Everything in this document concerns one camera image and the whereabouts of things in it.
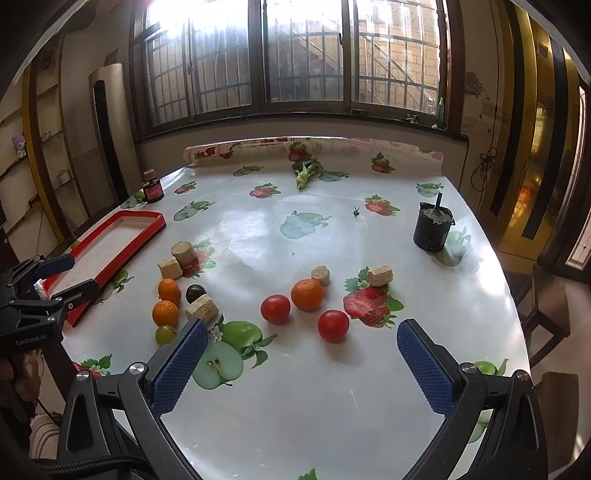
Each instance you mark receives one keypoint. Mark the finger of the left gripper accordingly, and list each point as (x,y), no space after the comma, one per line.
(64,302)
(43,268)

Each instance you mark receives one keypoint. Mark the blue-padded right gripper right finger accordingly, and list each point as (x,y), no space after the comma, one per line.
(514,443)

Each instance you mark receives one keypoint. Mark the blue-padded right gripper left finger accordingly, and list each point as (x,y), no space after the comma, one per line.
(112,427)

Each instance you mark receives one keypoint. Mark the green grape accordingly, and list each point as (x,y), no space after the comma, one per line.
(165,334)

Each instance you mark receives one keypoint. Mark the red tomato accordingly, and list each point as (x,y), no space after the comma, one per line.
(275,309)
(333,326)

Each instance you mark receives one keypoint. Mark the large orange tangerine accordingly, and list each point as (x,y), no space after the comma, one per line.
(307,294)

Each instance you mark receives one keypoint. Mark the person's left hand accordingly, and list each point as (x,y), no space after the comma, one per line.
(25,375)

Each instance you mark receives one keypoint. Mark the red-rimmed white tray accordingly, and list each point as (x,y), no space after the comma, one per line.
(102,255)

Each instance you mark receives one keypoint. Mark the beige cork cube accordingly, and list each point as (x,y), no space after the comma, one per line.
(170,269)

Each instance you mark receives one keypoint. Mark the beige cork block near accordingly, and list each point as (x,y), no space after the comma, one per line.
(203,308)

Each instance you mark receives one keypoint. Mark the beige cork block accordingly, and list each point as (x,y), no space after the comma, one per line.
(203,308)
(380,276)

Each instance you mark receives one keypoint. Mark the beige cork cylinder upper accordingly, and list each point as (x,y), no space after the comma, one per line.
(184,253)

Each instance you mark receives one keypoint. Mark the dark plum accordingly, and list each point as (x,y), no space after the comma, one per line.
(194,292)

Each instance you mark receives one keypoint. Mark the wooden chair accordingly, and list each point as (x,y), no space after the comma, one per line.
(549,308)

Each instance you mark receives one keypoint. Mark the dark red jar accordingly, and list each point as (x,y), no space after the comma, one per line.
(151,187)

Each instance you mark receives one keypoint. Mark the purple plush toy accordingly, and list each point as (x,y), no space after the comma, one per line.
(19,145)

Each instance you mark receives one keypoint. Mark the beige cork block right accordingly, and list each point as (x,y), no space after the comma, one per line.
(380,276)

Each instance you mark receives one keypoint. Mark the black cup with stick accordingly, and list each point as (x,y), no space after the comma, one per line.
(433,225)

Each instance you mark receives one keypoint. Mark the small beige cork cylinder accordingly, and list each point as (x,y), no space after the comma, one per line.
(322,275)

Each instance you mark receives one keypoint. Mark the white tower air conditioner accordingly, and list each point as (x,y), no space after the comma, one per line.
(113,130)

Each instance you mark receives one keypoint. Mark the fruit-print tablecloth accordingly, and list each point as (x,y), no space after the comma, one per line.
(350,410)

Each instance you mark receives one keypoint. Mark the green vegetable stalk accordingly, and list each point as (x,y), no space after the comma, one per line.
(306,170)

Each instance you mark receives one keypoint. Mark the barred window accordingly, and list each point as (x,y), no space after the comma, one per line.
(195,62)

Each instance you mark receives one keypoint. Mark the green bottle on sill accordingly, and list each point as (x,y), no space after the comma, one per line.
(441,113)

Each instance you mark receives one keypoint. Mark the wooden wall shelf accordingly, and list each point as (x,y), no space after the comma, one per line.
(43,208)

